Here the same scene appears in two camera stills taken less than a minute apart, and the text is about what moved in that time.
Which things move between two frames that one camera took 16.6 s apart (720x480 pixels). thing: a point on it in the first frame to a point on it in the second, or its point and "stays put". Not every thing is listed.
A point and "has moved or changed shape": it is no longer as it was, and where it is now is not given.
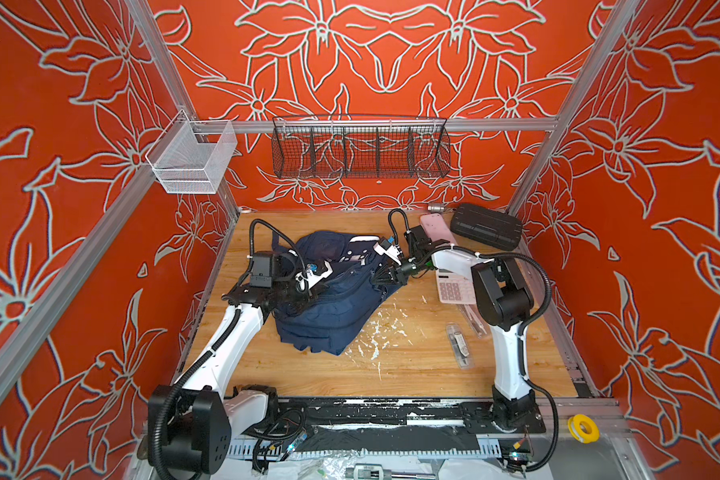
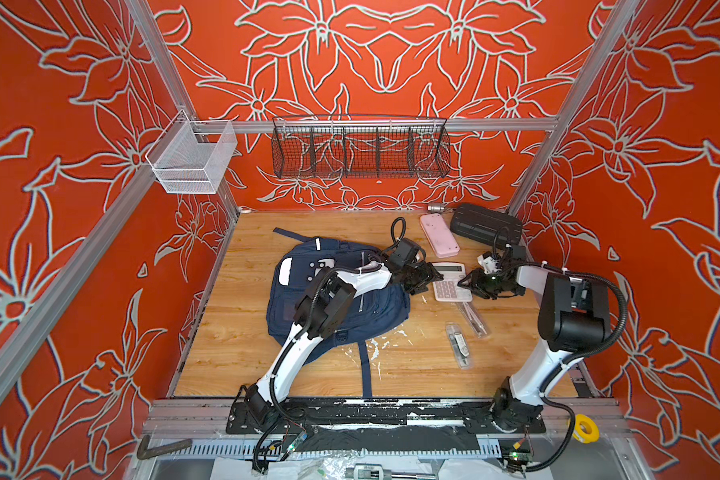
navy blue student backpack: (327, 323) has moved or changed shape
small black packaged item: (459, 345) stays put
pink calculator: (455, 288) stays put
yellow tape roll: (583, 428) stays put
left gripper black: (292, 272) to (425, 275)
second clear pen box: (476, 320) stays put
